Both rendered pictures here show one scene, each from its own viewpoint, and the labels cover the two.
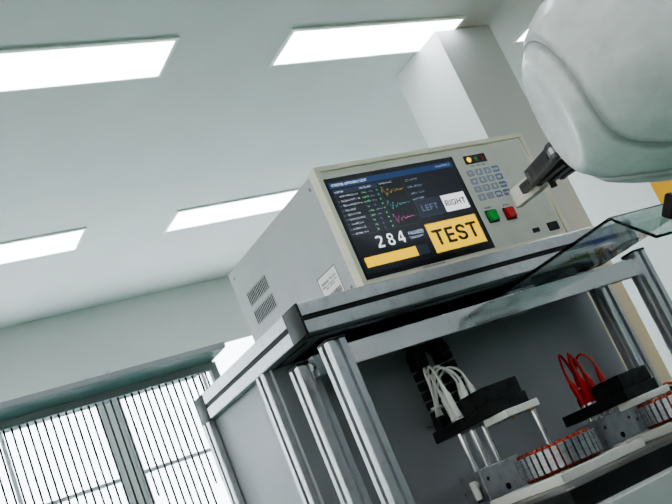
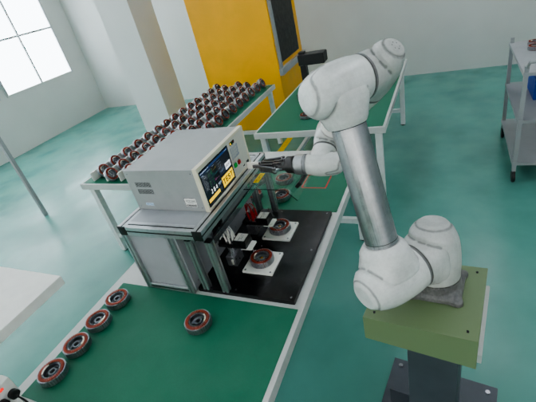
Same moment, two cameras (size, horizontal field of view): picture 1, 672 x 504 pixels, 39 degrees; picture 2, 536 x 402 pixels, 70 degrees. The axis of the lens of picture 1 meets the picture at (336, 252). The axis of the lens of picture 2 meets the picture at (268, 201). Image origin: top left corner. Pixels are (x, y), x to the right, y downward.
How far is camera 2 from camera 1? 1.17 m
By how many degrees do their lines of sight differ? 53
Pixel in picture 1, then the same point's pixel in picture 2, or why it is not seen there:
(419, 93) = not seen: outside the picture
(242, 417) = (147, 239)
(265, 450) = (159, 251)
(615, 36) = (390, 301)
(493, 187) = (235, 152)
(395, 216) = (214, 179)
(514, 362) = not seen: hidden behind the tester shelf
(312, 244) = (184, 188)
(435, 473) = not seen: hidden behind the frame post
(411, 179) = (218, 160)
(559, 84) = (375, 304)
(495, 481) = (238, 258)
